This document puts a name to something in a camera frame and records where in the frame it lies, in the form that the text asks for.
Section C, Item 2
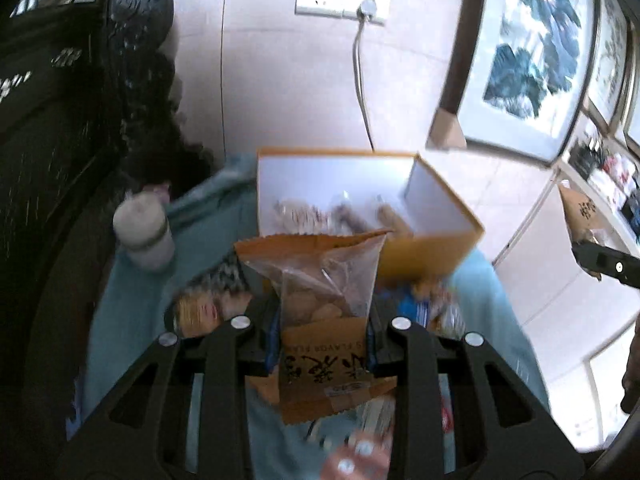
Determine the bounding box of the teal cloth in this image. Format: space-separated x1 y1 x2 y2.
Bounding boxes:
80 152 551 480

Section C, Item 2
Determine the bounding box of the red snack packet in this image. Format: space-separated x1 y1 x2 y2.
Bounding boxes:
319 437 394 480

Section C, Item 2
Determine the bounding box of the narrow framed painting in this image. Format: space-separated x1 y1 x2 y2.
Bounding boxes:
582 0 632 134

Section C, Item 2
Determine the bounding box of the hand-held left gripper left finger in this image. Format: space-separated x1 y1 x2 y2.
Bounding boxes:
55 302 282 480

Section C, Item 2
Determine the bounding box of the grey power cable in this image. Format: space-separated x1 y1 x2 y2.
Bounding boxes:
351 14 376 152

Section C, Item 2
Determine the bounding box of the orange cardboard box white inside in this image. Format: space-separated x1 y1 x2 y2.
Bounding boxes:
256 147 486 282

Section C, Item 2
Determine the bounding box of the black white patterned packet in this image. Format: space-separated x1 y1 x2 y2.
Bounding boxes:
199 252 254 307

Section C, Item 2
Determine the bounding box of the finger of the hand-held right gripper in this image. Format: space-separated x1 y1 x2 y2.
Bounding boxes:
571 241 640 291

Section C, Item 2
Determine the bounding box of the cardboard corner protector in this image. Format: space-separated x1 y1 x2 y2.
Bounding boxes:
426 107 469 151

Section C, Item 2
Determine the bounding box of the pile of assorted clutter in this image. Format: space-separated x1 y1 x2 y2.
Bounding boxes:
569 124 640 233

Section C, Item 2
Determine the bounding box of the white round jar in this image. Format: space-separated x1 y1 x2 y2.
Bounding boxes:
112 189 177 274

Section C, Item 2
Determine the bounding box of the small orange snack packet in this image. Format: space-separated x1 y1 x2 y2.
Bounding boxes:
557 182 607 282

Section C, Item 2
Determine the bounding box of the orange printed snack packet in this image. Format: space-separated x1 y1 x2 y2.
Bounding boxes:
164 287 237 342

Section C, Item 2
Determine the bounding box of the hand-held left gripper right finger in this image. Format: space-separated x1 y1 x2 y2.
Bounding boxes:
366 310 587 480

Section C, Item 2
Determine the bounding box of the orange snack packet clear window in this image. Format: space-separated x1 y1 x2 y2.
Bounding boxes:
234 230 401 427

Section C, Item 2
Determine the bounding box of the dark carved wooden furniture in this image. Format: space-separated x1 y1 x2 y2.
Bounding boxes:
0 0 223 480

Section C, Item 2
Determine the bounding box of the large framed landscape painting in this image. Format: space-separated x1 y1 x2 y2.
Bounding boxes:
439 0 602 167

